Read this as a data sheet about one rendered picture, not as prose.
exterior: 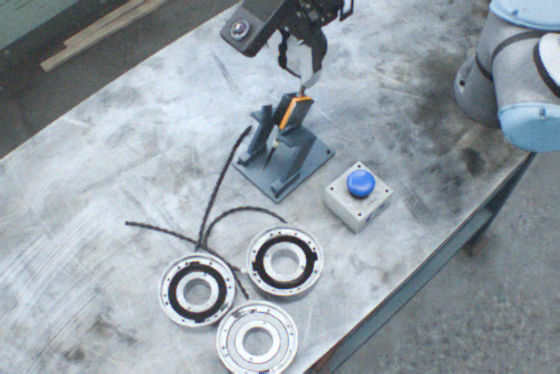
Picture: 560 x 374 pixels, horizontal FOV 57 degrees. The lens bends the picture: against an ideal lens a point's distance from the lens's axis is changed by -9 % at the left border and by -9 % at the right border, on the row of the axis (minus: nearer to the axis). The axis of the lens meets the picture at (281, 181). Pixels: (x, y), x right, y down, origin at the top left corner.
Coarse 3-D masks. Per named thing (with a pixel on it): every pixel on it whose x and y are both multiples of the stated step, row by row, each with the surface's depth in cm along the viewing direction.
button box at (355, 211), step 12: (360, 168) 81; (336, 180) 81; (324, 192) 81; (336, 192) 80; (348, 192) 80; (372, 192) 79; (384, 192) 79; (336, 204) 80; (348, 204) 79; (360, 204) 79; (372, 204) 78; (384, 204) 81; (348, 216) 79; (360, 216) 78; (372, 216) 80; (360, 228) 80
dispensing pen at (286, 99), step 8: (304, 88) 77; (288, 96) 77; (296, 96) 78; (304, 96) 79; (280, 104) 78; (288, 104) 77; (280, 112) 78; (272, 120) 79; (280, 120) 78; (280, 128) 80; (272, 144) 82; (272, 152) 83
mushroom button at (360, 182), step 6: (354, 174) 78; (360, 174) 78; (366, 174) 78; (348, 180) 77; (354, 180) 77; (360, 180) 77; (366, 180) 77; (372, 180) 77; (348, 186) 77; (354, 186) 77; (360, 186) 77; (366, 186) 77; (372, 186) 77; (354, 192) 77; (360, 192) 77; (366, 192) 77
